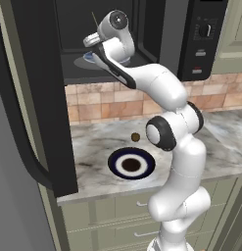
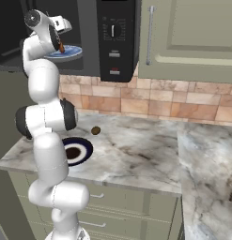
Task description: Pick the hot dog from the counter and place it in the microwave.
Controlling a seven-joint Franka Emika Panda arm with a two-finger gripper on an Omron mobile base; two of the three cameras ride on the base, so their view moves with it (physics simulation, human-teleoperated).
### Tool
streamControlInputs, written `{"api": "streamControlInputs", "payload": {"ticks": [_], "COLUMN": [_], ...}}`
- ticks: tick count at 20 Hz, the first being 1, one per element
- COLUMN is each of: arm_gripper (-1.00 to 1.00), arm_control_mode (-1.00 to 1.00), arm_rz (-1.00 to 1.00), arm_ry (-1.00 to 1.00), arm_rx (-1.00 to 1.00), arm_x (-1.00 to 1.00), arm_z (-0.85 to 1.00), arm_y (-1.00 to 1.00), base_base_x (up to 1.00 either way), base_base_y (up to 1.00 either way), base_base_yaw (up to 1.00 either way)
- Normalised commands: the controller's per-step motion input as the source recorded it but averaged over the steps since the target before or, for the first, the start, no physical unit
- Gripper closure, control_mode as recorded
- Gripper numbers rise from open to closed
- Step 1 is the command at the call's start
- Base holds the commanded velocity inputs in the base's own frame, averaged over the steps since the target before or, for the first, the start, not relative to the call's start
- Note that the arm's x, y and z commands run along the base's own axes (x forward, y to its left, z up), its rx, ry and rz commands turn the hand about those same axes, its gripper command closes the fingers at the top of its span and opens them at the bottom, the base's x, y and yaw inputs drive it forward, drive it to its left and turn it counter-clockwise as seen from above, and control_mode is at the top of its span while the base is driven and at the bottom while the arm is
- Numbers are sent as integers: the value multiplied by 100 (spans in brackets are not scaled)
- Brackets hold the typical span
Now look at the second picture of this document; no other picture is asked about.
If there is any black microwave door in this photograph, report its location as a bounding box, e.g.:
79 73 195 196
0 0 27 74

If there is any silver cupboard handle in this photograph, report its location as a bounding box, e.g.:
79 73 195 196
146 5 157 67

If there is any olive cupboard door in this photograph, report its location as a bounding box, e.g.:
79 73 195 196
138 0 232 85

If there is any olive drawer front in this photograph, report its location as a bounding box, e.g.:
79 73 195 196
8 171 147 218
35 204 172 240

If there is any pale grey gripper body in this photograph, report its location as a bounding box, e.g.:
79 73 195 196
57 18 73 35

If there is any black microwave oven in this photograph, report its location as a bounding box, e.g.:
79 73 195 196
20 0 143 83

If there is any dark blue white plate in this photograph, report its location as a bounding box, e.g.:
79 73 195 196
61 136 94 167

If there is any silver drawer handle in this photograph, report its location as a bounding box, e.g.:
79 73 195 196
77 219 108 229
88 192 106 200

